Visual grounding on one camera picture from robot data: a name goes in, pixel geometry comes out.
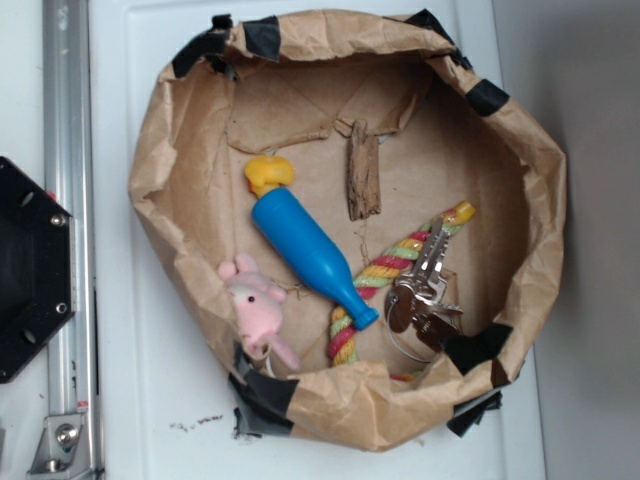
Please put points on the multicolour twisted rope toy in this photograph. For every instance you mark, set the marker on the multicolour twisted rope toy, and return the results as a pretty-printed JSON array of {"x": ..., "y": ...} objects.
[{"x": 400, "y": 258}]

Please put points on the brown wood chip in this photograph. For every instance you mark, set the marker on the brown wood chip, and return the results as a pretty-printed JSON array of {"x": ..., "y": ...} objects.
[{"x": 363, "y": 181}]

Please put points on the silver key bunch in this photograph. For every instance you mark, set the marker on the silver key bunch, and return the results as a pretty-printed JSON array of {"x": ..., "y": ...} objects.
[{"x": 416, "y": 298}]

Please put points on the brown paper bag bin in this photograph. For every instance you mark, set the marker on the brown paper bag bin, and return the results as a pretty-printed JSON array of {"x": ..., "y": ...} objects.
[{"x": 295, "y": 84}]

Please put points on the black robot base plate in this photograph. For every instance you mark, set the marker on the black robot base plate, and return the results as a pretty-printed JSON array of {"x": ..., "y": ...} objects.
[{"x": 36, "y": 269}]

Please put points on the metal corner bracket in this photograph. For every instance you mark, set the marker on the metal corner bracket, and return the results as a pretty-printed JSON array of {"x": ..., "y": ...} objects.
[{"x": 63, "y": 449}]

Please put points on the blue bottle toy yellow cap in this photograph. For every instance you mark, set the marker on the blue bottle toy yellow cap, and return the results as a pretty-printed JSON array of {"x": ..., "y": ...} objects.
[{"x": 299, "y": 240}]

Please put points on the aluminium extrusion rail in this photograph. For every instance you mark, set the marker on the aluminium extrusion rail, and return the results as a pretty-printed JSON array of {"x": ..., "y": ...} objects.
[{"x": 72, "y": 353}]

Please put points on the pink plush pig toy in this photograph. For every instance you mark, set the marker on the pink plush pig toy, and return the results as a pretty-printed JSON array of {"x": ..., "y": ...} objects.
[{"x": 258, "y": 304}]

